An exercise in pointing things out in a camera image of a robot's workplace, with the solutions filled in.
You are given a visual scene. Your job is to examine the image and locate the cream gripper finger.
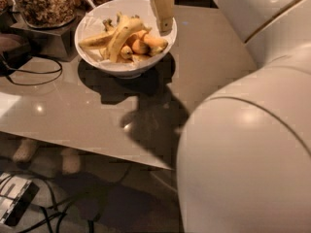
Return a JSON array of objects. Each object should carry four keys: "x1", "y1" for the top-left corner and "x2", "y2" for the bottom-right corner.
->
[{"x1": 150, "y1": 0, "x2": 175, "y2": 32}]

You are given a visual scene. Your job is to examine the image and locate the large yellow banana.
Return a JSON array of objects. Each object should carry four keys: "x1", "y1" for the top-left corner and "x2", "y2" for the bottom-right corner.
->
[{"x1": 107, "y1": 12, "x2": 150, "y2": 63}]

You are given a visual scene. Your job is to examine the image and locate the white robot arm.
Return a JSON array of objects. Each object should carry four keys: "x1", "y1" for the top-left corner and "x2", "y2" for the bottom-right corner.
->
[{"x1": 177, "y1": 0, "x2": 311, "y2": 233}]

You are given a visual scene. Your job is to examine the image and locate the small orange-yellow banana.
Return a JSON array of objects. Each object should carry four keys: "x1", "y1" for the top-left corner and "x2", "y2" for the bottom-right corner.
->
[{"x1": 143, "y1": 34, "x2": 168, "y2": 49}]

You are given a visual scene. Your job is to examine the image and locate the white ceramic bowl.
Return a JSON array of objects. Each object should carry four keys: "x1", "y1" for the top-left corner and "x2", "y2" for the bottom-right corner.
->
[{"x1": 75, "y1": 0, "x2": 177, "y2": 79}]

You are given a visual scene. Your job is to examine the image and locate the dark square jar stand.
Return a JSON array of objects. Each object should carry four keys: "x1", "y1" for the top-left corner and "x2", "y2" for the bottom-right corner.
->
[{"x1": 11, "y1": 17, "x2": 82, "y2": 61}]

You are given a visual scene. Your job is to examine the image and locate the glass jar of granola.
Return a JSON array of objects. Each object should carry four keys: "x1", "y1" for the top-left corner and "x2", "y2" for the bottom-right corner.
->
[{"x1": 15, "y1": 0, "x2": 76, "y2": 29}]

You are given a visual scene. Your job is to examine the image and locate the grey electronics box on floor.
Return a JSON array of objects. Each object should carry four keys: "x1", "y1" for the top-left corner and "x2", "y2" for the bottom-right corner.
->
[{"x1": 0, "y1": 173, "x2": 39, "y2": 226}]

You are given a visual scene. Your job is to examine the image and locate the black cable on table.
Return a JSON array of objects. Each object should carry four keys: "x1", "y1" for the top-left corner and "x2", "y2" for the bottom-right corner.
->
[{"x1": 0, "y1": 53, "x2": 63, "y2": 86}]

